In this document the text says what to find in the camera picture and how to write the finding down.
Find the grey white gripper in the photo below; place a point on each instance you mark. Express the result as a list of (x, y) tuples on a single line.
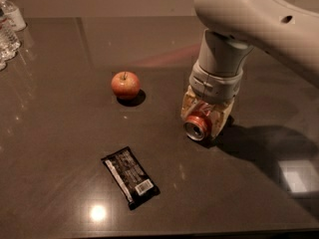
[(214, 85)]

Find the red coke can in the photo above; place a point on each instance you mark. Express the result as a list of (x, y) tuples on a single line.
[(197, 124)]

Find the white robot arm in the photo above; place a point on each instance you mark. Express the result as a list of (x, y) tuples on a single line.
[(232, 29)]

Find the red apple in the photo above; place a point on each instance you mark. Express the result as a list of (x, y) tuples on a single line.
[(125, 85)]

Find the black snack bar wrapper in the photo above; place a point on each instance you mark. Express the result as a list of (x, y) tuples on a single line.
[(130, 177)]

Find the clear plastic water bottle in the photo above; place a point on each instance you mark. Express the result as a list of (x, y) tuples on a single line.
[(9, 42)]

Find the clear water bottle white label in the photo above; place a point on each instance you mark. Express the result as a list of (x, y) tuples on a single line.
[(13, 14)]

